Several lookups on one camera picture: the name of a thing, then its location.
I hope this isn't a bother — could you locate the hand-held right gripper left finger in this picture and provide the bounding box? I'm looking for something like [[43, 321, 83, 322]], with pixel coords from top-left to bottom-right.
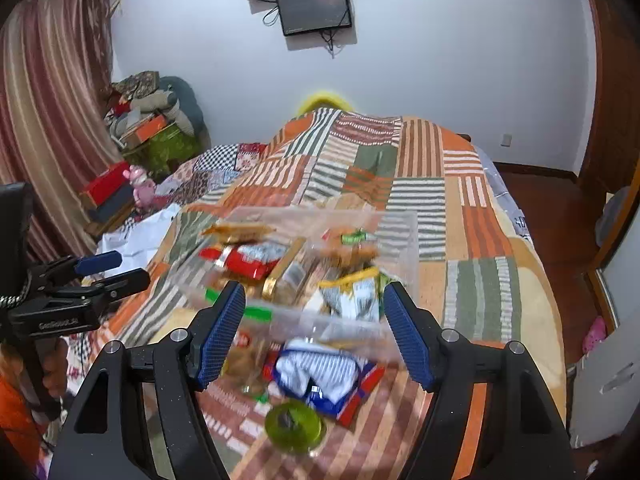
[[46, 280, 247, 480]]

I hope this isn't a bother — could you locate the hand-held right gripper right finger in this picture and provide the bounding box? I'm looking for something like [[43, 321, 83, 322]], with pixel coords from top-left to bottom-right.
[[381, 281, 578, 480]]

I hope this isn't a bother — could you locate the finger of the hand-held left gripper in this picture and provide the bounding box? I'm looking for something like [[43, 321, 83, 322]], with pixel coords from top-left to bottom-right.
[[30, 250, 124, 288], [45, 267, 152, 313]]

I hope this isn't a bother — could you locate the brown bun packet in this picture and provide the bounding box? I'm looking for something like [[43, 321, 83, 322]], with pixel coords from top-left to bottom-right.
[[220, 307, 281, 396]]

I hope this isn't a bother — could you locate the white packet with yellow edge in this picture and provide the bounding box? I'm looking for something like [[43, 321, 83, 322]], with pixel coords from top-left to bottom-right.
[[319, 266, 385, 322]]

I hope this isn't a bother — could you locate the red snack packet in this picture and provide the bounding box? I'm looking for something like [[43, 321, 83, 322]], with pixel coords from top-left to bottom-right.
[[200, 242, 291, 281]]

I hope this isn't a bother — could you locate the gold biscuit pack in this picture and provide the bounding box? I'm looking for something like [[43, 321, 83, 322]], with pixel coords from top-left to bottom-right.
[[262, 237, 313, 306]]

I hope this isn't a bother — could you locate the blue white snack packet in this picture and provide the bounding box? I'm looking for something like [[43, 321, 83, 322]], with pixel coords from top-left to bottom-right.
[[265, 340, 386, 428]]

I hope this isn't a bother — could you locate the clear plastic container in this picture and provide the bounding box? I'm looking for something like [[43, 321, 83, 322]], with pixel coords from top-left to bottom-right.
[[167, 205, 420, 361]]

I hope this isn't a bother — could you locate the orange packet with green label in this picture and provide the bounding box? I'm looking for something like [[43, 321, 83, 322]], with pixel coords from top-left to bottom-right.
[[320, 227, 381, 273]]

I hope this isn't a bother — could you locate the long wafer packet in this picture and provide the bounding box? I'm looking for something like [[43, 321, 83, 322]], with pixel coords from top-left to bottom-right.
[[202, 222, 276, 246]]

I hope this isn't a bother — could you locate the green jelly cup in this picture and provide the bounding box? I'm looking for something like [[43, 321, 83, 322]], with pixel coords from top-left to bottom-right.
[[265, 399, 326, 456]]

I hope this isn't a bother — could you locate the person's left forearm orange sleeve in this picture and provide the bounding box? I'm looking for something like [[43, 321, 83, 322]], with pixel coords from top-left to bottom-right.
[[0, 345, 43, 468]]

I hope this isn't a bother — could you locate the person's left hand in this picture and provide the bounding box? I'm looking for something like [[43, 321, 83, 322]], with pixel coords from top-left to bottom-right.
[[41, 337, 69, 397]]

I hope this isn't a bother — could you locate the wooden nightstand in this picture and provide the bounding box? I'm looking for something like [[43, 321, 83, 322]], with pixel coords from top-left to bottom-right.
[[82, 205, 136, 241]]

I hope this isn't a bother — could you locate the white cloth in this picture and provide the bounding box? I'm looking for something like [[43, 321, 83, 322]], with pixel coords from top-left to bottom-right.
[[97, 203, 181, 271]]

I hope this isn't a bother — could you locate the dark grey box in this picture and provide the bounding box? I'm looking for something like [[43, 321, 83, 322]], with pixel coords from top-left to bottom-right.
[[87, 182, 138, 226]]

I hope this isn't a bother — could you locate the red box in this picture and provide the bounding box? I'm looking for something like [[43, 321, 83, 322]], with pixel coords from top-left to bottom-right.
[[80, 161, 132, 201]]

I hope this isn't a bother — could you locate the pink rabbit toy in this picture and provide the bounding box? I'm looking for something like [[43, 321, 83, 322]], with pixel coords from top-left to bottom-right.
[[122, 164, 158, 208]]

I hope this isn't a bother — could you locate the green bag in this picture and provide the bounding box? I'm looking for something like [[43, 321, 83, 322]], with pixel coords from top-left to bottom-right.
[[125, 125, 203, 181]]

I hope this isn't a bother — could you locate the orange box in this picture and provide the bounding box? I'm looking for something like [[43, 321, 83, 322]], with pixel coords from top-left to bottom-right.
[[120, 114, 168, 146]]

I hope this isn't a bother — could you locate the checkered patchwork quilt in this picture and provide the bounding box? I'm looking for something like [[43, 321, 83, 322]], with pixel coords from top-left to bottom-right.
[[100, 142, 271, 271]]

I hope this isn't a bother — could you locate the striped curtain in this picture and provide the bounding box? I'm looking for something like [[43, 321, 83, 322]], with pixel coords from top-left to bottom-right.
[[0, 0, 123, 261]]

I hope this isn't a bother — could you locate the grey bed sheet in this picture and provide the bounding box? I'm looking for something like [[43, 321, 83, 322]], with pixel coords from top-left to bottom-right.
[[475, 145, 533, 243]]

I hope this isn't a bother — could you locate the patterned folded cloth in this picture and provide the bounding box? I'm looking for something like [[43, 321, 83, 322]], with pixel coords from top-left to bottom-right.
[[112, 72, 161, 101]]

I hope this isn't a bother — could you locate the pile of clothes and bags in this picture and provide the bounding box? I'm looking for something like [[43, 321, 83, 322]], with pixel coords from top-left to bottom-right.
[[112, 76, 206, 136]]

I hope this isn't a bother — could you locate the pink slipper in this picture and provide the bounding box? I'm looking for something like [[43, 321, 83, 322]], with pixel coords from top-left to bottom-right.
[[582, 316, 607, 356]]

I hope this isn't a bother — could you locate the white board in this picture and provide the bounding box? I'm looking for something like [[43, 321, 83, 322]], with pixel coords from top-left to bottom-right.
[[570, 317, 640, 448]]

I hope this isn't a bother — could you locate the grey cloth bundle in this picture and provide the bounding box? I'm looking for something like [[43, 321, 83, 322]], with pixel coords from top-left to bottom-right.
[[597, 186, 633, 248]]

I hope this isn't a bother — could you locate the yellow hoop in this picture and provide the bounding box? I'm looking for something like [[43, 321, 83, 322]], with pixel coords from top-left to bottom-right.
[[295, 90, 351, 116]]

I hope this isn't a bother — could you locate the wooden wardrobe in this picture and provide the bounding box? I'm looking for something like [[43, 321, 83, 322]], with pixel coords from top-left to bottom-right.
[[577, 0, 640, 341]]

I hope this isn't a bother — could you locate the small black monitor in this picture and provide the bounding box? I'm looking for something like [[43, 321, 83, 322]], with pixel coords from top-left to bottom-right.
[[276, 0, 351, 37]]

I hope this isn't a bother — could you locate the black cable under monitor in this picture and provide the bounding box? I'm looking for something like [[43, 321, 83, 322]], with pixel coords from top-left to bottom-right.
[[320, 30, 346, 56]]

